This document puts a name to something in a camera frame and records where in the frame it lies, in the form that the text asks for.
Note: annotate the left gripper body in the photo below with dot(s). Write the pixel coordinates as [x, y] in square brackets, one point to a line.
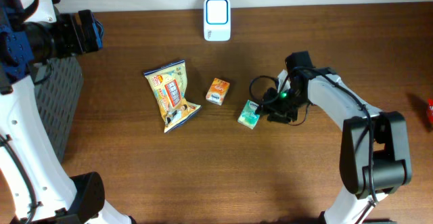
[69, 39]

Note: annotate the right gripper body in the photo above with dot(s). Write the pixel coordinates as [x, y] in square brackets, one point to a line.
[289, 104]

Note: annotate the teal tissue pack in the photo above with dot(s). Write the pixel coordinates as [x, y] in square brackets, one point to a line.
[248, 116]

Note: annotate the orange tissue pack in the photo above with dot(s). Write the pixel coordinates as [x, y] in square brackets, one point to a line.
[217, 91]

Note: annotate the yellow snack bag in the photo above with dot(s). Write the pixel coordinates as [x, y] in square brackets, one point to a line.
[168, 84]

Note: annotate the red snack packet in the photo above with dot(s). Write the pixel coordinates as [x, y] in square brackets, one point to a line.
[429, 111]

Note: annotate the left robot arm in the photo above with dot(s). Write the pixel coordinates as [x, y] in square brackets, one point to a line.
[32, 32]

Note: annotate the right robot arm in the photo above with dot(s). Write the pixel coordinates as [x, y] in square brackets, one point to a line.
[374, 154]

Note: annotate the white barcode scanner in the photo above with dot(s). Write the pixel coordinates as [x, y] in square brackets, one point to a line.
[217, 20]

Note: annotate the grey plastic mesh basket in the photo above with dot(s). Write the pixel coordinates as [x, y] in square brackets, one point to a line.
[57, 99]

